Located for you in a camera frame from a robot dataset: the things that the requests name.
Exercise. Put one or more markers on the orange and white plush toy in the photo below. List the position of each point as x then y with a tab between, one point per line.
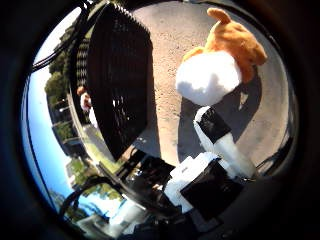
220	60

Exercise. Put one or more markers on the black slotted plastic basket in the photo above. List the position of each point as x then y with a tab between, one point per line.
116	80

